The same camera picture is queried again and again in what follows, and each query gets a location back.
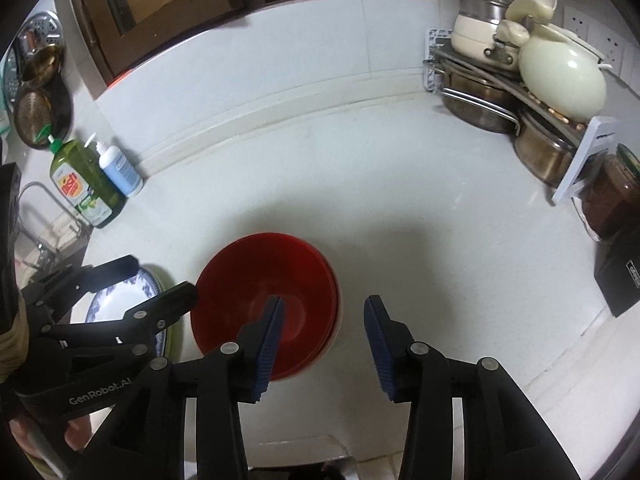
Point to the large steel pan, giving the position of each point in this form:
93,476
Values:
474,99

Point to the glass jar dark sauce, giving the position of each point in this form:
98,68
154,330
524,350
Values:
612,202

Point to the blue white pump bottle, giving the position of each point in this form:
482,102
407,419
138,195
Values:
117,167

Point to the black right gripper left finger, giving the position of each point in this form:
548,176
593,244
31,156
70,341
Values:
143,436

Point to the black knife block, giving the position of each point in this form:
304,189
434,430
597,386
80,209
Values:
618,278

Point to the cream ceramic pot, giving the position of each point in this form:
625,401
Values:
558,67

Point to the blue floral plate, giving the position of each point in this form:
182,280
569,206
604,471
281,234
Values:
111,303

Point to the small steel pot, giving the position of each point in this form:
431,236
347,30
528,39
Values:
542,149

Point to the person's left hand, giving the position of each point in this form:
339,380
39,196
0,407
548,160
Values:
76,433

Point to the hanging round strainer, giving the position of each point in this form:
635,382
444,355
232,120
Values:
50,105

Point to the white wall socket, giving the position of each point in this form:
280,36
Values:
617,52

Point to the white corner pot rack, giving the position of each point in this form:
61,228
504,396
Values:
591,140

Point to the cream pot with steel lid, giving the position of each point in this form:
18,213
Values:
474,34

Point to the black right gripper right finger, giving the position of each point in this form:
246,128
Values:
504,436

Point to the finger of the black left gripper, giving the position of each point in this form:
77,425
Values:
110,340
85,274

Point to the brass hanging ladle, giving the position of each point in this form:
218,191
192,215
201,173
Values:
42,66

